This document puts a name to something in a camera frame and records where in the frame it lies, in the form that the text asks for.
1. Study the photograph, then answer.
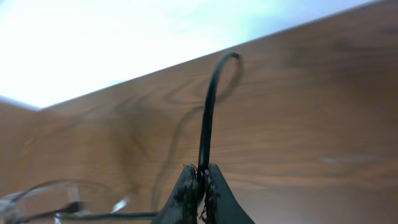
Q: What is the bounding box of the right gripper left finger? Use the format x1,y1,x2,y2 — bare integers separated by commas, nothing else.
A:
151,164,204,224

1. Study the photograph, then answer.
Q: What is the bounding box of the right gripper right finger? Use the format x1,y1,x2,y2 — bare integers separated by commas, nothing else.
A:
203,163,254,224

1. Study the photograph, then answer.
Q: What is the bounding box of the white USB cable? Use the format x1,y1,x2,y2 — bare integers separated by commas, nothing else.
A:
0,179,131,224

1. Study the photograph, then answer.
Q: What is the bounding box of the black USB cable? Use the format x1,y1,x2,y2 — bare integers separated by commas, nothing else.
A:
12,51,242,224

